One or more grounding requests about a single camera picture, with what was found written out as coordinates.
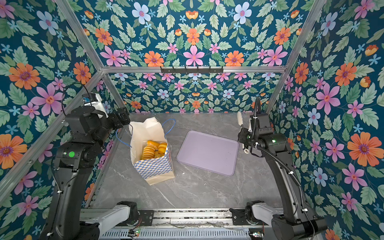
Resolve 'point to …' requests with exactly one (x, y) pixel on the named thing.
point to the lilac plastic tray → (216, 153)
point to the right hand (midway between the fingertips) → (243, 134)
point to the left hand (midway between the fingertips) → (115, 105)
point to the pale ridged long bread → (148, 152)
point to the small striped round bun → (162, 148)
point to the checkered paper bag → (155, 170)
